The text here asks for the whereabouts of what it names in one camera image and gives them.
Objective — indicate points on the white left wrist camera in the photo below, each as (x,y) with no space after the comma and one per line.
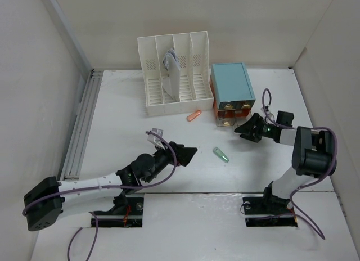
(155,138)

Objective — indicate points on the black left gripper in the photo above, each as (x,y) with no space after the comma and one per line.
(184,153)

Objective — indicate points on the green transparent tube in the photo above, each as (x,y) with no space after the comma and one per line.
(221,154)

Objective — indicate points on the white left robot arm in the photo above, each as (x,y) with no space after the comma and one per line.
(51,200)

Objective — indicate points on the aluminium frame rail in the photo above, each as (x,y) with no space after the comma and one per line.
(71,167)

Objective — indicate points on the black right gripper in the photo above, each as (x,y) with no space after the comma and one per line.
(247,127)

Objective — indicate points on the white plastic file organizer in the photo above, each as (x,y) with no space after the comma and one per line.
(192,53)

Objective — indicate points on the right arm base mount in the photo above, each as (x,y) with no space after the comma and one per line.
(268,210)

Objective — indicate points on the teal orange drawer box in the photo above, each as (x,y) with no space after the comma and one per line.
(233,93)

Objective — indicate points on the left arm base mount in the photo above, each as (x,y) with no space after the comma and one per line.
(127,212)

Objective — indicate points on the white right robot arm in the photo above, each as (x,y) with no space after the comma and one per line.
(313,153)

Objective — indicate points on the white spiral bound manual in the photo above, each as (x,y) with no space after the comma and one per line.
(171,83)

